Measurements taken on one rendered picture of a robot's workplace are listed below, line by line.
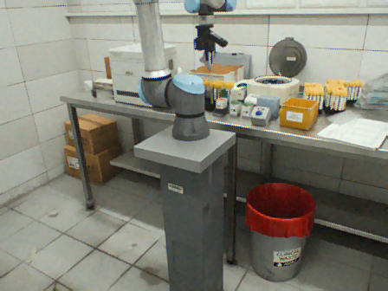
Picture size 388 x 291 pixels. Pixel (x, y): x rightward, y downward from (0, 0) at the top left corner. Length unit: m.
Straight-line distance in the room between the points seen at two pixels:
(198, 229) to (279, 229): 0.46
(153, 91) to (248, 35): 1.02
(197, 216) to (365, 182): 1.21
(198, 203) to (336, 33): 1.21
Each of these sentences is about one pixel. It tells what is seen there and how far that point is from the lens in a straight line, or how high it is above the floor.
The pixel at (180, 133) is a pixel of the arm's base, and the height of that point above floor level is 0.94.
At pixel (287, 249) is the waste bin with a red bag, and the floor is 0.24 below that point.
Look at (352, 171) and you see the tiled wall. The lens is 2.23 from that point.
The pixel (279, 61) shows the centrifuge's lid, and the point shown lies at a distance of 2.06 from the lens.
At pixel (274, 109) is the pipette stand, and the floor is 0.92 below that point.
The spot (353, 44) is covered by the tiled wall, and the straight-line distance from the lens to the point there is 2.02.
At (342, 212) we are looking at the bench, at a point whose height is 0.27.
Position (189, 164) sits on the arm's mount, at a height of 0.90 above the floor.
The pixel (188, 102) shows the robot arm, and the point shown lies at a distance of 1.22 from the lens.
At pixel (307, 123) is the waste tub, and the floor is 0.91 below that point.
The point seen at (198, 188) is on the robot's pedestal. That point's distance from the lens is 1.28.
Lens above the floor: 1.41
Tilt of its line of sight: 24 degrees down
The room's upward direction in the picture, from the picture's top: 2 degrees counter-clockwise
